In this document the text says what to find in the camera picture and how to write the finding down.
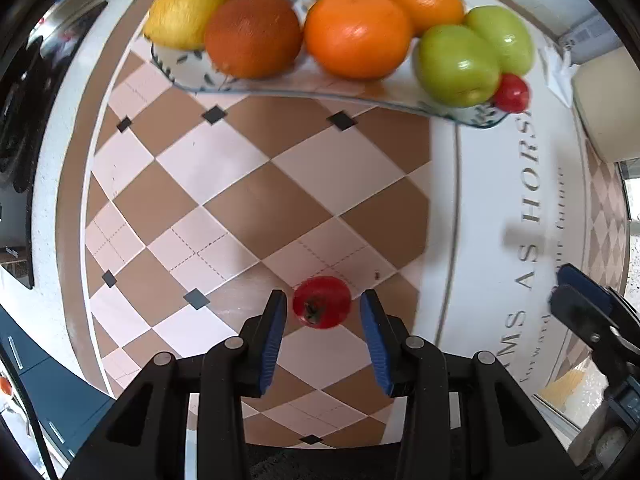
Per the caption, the red cherry tomato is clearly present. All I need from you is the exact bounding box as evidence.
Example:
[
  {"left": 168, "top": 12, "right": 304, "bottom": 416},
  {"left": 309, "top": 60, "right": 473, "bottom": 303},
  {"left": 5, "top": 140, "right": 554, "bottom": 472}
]
[
  {"left": 492, "top": 73, "right": 530, "bottom": 113},
  {"left": 292, "top": 276, "right": 352, "bottom": 330}
]

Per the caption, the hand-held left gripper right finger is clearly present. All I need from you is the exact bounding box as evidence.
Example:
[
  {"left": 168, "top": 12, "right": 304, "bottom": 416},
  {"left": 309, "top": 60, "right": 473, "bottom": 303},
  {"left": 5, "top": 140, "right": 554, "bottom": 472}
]
[{"left": 359, "top": 289, "right": 583, "bottom": 480}]

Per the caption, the black stove top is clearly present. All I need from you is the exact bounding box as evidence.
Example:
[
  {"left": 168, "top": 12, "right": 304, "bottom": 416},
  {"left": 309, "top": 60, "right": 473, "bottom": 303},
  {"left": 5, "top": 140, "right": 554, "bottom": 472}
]
[{"left": 0, "top": 0, "right": 108, "bottom": 291}]

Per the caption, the dark reddish orange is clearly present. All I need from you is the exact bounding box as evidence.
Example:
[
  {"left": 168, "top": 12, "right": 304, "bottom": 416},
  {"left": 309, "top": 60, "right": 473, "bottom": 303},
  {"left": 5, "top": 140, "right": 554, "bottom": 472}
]
[{"left": 204, "top": 0, "right": 304, "bottom": 80}]

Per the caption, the floral ceramic plate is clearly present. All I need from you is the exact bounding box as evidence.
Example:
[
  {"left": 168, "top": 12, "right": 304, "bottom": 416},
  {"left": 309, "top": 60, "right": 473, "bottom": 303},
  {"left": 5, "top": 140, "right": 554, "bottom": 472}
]
[{"left": 150, "top": 0, "right": 511, "bottom": 131}]

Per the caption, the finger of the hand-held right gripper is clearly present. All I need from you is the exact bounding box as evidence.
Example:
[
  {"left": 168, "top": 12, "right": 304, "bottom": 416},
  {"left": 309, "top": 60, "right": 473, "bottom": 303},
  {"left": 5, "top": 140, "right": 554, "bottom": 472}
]
[
  {"left": 549, "top": 285, "right": 622, "bottom": 344},
  {"left": 556, "top": 263, "right": 614, "bottom": 312}
]

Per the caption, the cream container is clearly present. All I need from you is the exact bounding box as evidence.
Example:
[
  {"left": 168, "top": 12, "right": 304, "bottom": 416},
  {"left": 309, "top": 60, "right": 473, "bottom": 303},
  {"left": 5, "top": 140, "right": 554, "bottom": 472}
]
[{"left": 571, "top": 47, "right": 640, "bottom": 163}]

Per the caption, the small bright orange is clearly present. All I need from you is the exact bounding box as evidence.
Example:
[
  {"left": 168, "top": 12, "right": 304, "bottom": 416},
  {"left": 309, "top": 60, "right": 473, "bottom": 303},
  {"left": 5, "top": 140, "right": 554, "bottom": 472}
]
[{"left": 384, "top": 0, "right": 466, "bottom": 37}]

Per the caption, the large yellow citrus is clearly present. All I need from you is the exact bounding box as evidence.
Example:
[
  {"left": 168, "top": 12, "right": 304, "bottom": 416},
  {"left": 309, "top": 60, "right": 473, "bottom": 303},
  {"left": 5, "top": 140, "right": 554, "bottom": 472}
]
[{"left": 143, "top": 0, "right": 233, "bottom": 51}]

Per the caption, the small green apple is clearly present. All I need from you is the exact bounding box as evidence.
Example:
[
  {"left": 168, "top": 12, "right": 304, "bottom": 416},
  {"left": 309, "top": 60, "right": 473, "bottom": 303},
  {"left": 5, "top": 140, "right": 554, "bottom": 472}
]
[{"left": 465, "top": 6, "right": 536, "bottom": 77}]

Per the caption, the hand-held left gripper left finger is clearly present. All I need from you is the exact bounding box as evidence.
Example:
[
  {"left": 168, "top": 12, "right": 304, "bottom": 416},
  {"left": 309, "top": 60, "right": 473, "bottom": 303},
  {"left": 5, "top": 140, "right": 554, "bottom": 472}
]
[{"left": 62, "top": 290, "right": 289, "bottom": 480}]

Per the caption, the checkered table mat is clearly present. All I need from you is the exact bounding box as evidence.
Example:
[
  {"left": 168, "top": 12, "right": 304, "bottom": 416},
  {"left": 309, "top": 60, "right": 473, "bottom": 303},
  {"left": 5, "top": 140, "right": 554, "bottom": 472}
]
[{"left": 65, "top": 0, "right": 631, "bottom": 448}]

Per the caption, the large green apple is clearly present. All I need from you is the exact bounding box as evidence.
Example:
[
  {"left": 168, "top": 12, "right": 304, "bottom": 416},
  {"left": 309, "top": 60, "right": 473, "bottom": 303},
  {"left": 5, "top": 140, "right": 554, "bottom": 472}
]
[{"left": 417, "top": 24, "right": 502, "bottom": 107}]

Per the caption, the large bright orange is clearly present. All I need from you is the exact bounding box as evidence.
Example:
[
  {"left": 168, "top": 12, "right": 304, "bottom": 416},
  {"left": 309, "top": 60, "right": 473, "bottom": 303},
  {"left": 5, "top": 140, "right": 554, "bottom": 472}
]
[{"left": 304, "top": 0, "right": 414, "bottom": 80}]

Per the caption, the blue cabinet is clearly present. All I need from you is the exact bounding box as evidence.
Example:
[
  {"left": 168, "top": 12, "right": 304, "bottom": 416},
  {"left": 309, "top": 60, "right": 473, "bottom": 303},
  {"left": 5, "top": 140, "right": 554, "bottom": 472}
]
[{"left": 0, "top": 305, "right": 117, "bottom": 480}]

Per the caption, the white crumpled paper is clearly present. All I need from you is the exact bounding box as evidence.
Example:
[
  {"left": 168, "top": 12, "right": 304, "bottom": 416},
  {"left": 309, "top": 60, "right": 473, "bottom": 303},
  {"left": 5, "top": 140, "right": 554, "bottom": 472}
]
[{"left": 542, "top": 47, "right": 573, "bottom": 107}]

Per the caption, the grey box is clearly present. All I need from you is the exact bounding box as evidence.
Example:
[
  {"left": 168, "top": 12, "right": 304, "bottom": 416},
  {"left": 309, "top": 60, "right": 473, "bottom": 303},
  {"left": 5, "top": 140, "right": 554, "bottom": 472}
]
[{"left": 560, "top": 14, "right": 621, "bottom": 52}]

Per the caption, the black cable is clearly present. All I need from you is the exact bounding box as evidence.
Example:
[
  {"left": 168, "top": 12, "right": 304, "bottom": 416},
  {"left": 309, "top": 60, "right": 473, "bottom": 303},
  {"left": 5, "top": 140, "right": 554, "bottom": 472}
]
[{"left": 0, "top": 350, "right": 57, "bottom": 480}]

